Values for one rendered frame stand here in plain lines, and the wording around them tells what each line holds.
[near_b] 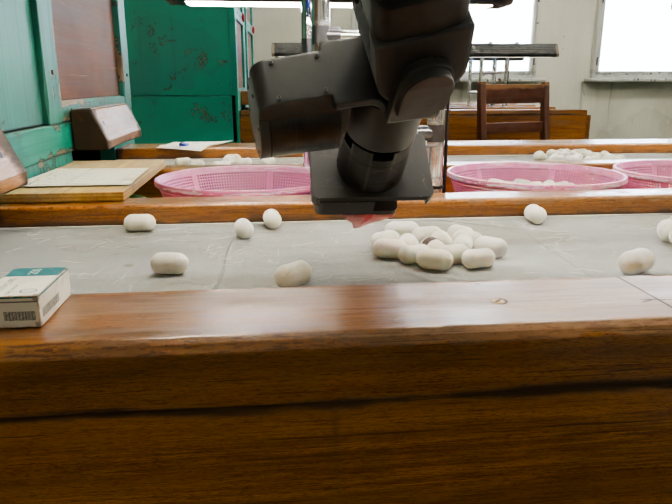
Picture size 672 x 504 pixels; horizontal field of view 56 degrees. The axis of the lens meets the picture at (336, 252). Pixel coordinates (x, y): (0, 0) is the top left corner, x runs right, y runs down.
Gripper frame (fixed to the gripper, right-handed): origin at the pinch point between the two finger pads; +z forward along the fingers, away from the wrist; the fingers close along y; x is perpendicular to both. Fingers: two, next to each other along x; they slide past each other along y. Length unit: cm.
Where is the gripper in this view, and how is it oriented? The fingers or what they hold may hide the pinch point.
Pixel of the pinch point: (356, 217)
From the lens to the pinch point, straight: 62.0
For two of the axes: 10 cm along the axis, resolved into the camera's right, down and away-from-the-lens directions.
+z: -1.0, 4.5, 8.9
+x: 0.7, 8.9, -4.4
